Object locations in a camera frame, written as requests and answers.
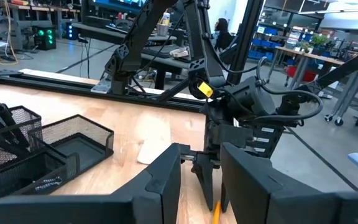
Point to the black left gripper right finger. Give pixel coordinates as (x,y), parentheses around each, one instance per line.
(275,208)

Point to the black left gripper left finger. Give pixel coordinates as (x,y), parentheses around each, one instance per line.
(104,208)

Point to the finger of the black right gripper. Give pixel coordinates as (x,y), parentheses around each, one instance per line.
(205,183)
(224,199)

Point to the yellow pencil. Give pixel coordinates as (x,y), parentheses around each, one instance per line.
(217,215)

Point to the black mesh desk organizer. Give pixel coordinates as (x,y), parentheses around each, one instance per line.
(79,149)

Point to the black pen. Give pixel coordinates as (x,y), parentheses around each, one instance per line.
(9,124)

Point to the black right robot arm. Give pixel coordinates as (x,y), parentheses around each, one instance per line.
(197,31)

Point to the black office desk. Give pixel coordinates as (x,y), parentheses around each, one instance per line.
(104,32)

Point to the red storage bin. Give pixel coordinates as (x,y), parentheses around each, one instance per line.
(301,74)

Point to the person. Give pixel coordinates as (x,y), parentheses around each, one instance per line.
(223,35)

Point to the wooden table with plants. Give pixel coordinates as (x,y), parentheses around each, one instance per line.
(328,59)

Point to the grey cup with bottles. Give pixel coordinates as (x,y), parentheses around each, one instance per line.
(163,26)

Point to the computer with green lights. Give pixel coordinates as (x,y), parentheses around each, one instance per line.
(45,37)

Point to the black camera stand post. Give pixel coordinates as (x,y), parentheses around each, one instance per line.
(245,37)

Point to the grey metal mounting bracket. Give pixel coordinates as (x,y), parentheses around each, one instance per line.
(100,87)

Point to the black aluminium table frame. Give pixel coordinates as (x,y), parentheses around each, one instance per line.
(73,88)

